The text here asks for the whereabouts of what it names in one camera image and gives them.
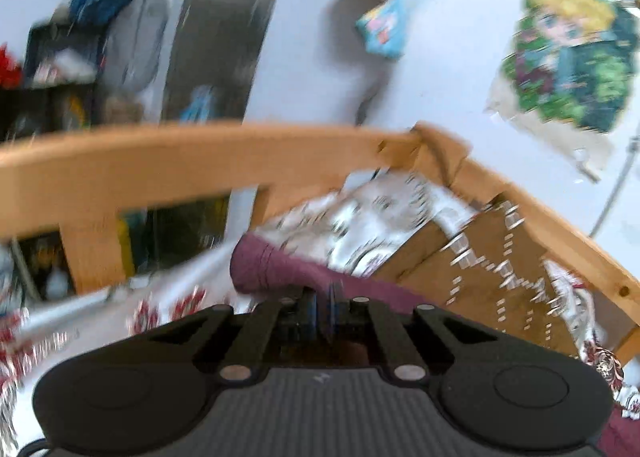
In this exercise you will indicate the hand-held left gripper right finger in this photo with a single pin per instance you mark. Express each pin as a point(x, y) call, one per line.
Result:
point(331, 313)

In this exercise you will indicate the black shelf unit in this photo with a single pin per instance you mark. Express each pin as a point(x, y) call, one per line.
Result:
point(55, 87)

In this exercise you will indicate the blue cloth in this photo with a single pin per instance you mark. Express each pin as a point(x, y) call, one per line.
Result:
point(97, 2)

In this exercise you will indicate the wooden bed frame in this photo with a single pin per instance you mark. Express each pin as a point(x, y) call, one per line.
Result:
point(200, 152)

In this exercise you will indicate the white floral bedsheet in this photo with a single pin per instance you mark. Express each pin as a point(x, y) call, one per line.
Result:
point(370, 222)

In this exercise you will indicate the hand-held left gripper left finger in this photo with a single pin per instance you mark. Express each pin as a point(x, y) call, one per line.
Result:
point(311, 313)

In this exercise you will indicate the grey bag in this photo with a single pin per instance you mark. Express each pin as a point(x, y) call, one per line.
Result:
point(135, 47)

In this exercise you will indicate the dark door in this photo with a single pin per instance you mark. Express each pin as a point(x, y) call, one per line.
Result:
point(220, 47)

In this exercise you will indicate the brown patterned blanket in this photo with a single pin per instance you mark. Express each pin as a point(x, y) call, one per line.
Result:
point(490, 257)

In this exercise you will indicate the red item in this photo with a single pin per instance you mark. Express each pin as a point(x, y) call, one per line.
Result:
point(7, 68)

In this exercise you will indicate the green cartoon figure wall poster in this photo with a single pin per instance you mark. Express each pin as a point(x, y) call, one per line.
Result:
point(565, 57)

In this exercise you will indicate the maroon small cloth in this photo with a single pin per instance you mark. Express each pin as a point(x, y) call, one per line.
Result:
point(270, 262)

